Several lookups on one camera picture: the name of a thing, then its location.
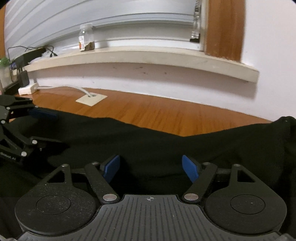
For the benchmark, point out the green plant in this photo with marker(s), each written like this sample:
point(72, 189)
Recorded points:
point(4, 62)

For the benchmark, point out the white window blind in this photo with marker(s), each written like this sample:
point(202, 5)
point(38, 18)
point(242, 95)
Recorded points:
point(115, 14)

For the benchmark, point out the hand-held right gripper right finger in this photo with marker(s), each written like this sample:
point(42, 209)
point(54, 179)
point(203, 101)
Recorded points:
point(190, 168)

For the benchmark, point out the black garment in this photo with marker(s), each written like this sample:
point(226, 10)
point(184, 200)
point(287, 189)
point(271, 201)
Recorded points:
point(161, 148)

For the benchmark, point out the beige window sill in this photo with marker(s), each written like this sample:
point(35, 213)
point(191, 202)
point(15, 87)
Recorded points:
point(138, 58)

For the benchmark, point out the flat black box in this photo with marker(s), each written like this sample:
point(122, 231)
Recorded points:
point(30, 55)

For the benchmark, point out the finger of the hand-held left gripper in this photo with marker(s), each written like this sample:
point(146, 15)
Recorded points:
point(44, 114)
point(30, 144)

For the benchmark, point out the glass jar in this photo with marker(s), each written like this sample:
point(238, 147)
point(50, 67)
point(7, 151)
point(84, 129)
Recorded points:
point(86, 37)

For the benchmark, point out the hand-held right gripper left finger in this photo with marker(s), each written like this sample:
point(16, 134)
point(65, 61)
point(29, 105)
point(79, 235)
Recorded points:
point(112, 168)

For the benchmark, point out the wooden window frame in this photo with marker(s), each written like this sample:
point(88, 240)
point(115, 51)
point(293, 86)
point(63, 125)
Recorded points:
point(224, 30)

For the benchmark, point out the black power adapter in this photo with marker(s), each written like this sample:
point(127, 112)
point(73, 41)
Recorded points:
point(23, 78)

